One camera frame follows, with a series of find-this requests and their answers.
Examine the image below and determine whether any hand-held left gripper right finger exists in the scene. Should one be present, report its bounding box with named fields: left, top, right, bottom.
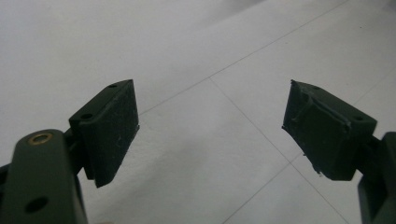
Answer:
left=282, top=79, right=378, bottom=182

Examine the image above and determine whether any white table cover sheet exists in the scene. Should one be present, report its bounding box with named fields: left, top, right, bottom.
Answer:
left=0, top=0, right=396, bottom=224

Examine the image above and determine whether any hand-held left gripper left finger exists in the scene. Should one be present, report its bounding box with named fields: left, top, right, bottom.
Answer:
left=68, top=78, right=140, bottom=189

